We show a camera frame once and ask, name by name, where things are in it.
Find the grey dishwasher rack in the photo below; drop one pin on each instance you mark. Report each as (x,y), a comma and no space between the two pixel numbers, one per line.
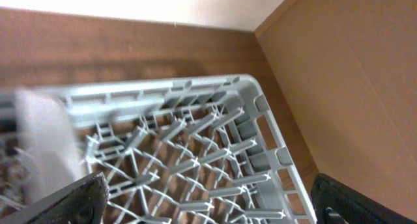
(185,150)

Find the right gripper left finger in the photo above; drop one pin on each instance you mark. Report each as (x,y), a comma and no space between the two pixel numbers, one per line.
(83,201)

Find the grey plate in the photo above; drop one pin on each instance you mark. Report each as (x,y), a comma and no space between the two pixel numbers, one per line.
(49,144)

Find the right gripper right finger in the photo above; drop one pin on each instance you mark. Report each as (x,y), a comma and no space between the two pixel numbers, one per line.
(334,202)

